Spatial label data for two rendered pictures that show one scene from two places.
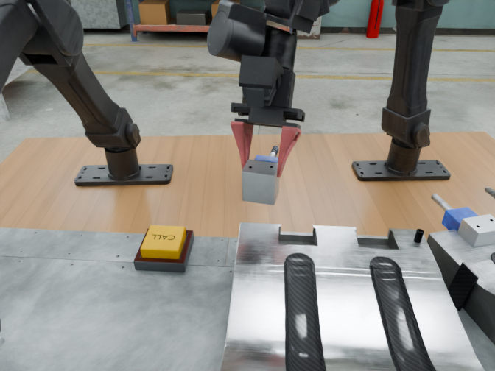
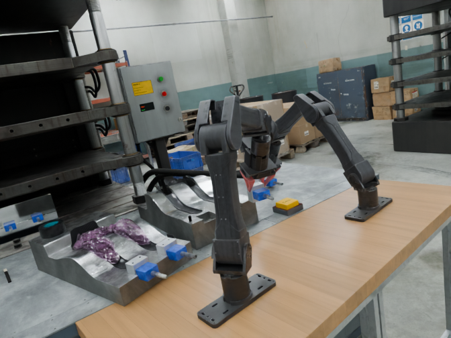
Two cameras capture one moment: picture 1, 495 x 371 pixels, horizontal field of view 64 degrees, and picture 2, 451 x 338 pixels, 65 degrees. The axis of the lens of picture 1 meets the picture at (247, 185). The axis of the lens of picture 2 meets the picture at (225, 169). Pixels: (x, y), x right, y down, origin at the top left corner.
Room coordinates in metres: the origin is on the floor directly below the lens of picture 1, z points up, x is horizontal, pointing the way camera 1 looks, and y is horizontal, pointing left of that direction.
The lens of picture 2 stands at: (1.37, -0.75, 1.29)
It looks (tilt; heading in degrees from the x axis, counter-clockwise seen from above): 13 degrees down; 144
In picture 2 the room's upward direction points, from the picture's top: 11 degrees counter-clockwise
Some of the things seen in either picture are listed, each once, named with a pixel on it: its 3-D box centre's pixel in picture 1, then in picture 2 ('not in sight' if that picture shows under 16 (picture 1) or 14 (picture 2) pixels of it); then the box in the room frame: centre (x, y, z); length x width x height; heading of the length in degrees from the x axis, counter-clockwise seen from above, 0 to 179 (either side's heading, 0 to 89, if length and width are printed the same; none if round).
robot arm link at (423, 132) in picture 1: (407, 129); (231, 257); (0.75, -0.33, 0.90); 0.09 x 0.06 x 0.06; 28
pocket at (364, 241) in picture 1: (373, 247); (207, 220); (0.43, -0.18, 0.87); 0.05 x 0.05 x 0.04; 86
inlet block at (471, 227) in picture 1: (458, 218); (179, 253); (0.51, -0.34, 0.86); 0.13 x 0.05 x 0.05; 13
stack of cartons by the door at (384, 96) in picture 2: not in sight; (394, 97); (-2.24, 6.27, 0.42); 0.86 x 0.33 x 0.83; 176
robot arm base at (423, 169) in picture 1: (403, 156); (235, 285); (0.75, -0.34, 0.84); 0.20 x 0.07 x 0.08; 92
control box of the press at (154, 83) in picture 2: not in sight; (169, 192); (-0.48, 0.16, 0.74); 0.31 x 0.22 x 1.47; 86
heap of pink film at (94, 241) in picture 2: not in sight; (106, 235); (0.27, -0.46, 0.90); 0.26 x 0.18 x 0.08; 13
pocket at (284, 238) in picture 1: (296, 244); not in sight; (0.43, -0.07, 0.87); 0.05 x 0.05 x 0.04; 86
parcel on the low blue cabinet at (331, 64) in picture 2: not in sight; (329, 65); (-3.66, 6.26, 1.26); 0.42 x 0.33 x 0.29; 176
